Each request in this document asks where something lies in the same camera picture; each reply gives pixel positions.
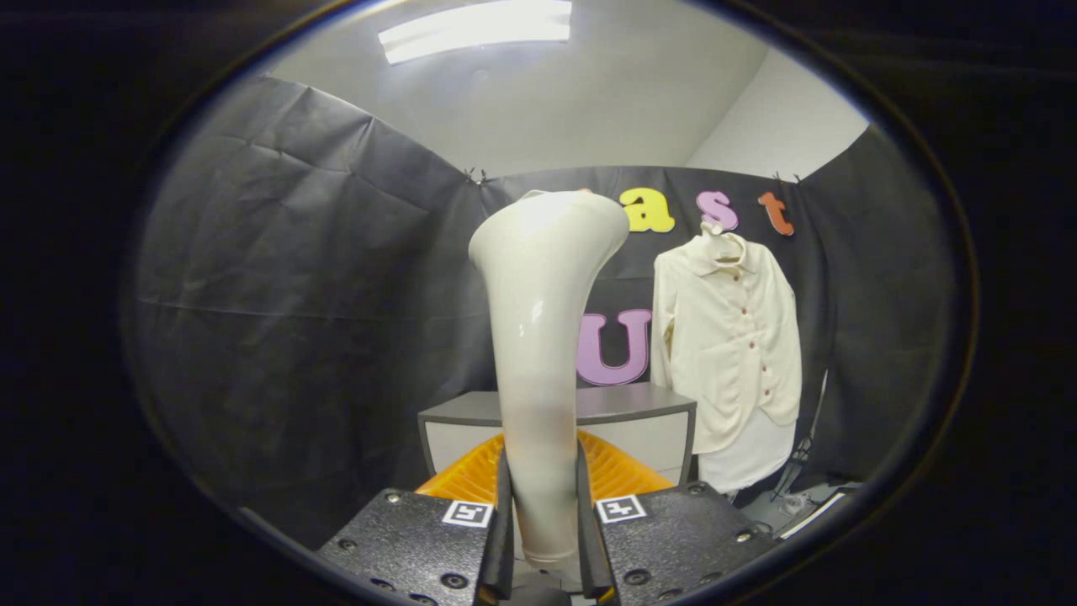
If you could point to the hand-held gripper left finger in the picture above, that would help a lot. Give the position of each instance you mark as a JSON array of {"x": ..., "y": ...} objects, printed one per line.
[{"x": 412, "y": 539}]

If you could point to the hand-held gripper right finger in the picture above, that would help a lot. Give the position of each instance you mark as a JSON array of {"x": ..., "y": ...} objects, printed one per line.
[{"x": 673, "y": 539}]

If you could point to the black backdrop cloth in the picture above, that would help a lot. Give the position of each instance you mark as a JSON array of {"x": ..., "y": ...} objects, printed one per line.
[{"x": 294, "y": 295}]

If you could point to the ceiling light panel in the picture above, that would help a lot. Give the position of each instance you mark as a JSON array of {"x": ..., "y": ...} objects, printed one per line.
[{"x": 475, "y": 29}]

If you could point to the white clothes hanger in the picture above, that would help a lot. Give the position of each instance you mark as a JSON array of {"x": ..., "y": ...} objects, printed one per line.
[{"x": 713, "y": 227}]

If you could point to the cream button shirt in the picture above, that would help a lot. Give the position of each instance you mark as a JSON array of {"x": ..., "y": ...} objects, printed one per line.
[{"x": 724, "y": 353}]

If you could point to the grey cabinet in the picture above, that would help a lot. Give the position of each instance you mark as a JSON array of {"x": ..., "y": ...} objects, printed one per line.
[{"x": 639, "y": 412}]

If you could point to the thin metal stand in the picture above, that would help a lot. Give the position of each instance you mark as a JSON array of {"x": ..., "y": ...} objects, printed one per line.
[{"x": 799, "y": 454}]

